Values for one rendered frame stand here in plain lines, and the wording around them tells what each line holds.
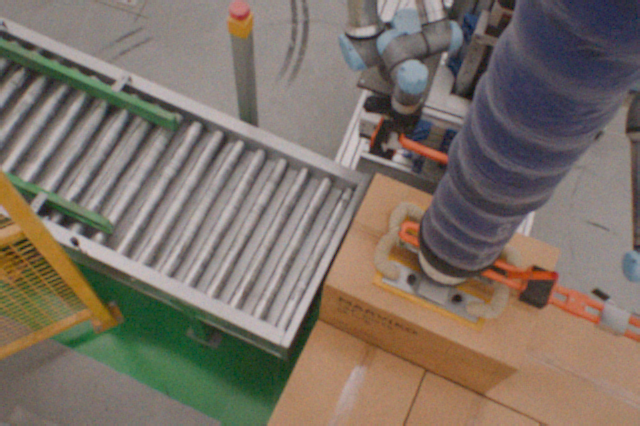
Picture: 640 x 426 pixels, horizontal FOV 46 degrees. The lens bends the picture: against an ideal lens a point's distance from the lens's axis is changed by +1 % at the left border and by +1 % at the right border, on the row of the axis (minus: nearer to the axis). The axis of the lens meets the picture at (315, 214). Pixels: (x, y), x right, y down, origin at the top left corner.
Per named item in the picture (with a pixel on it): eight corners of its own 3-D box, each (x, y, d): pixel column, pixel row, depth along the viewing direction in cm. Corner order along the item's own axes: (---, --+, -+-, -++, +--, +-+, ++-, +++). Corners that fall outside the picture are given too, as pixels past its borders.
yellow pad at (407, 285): (371, 284, 219) (372, 278, 214) (384, 255, 223) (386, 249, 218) (480, 333, 214) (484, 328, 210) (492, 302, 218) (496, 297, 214)
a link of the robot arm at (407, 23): (431, 58, 228) (440, 30, 215) (390, 70, 225) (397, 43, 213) (415, 27, 232) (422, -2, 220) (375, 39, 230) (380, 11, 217)
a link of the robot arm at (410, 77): (421, 52, 193) (434, 78, 190) (414, 76, 203) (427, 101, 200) (393, 61, 192) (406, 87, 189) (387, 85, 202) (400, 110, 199)
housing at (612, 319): (593, 328, 206) (599, 323, 202) (599, 306, 208) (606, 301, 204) (617, 338, 205) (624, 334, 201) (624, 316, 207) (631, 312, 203)
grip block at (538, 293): (513, 299, 208) (520, 293, 203) (524, 269, 212) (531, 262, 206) (542, 311, 207) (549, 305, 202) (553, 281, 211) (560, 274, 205)
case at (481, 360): (318, 319, 255) (324, 283, 218) (363, 221, 270) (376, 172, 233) (484, 394, 247) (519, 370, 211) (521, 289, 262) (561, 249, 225)
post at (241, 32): (242, 159, 339) (226, 19, 247) (248, 148, 342) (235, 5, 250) (255, 165, 338) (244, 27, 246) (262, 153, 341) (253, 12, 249)
